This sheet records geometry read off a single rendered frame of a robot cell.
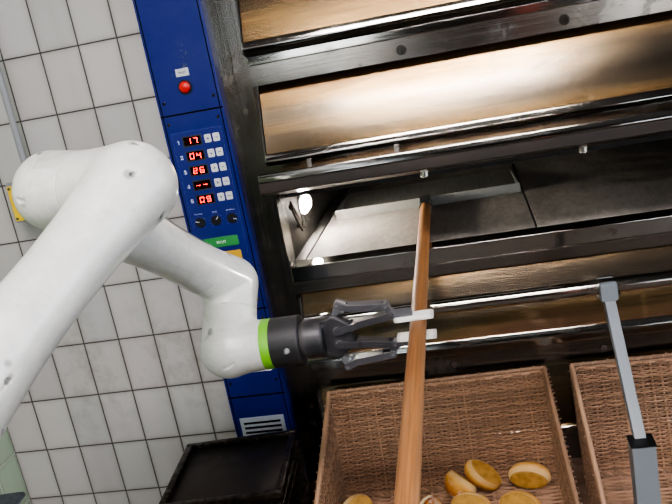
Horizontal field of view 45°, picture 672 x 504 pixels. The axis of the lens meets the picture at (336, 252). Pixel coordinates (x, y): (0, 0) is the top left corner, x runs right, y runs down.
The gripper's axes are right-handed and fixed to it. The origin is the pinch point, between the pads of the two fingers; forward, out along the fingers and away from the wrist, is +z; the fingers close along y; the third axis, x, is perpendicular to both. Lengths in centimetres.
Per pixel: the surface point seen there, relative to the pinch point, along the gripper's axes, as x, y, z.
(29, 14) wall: -56, -69, -84
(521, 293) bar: -16.5, 2.5, 19.8
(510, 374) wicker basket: -51, 35, 17
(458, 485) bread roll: -36, 55, 1
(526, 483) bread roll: -39, 58, 17
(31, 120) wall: -56, -45, -91
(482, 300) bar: -16.4, 2.8, 12.2
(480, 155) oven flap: -39.1, -21.6, 16.1
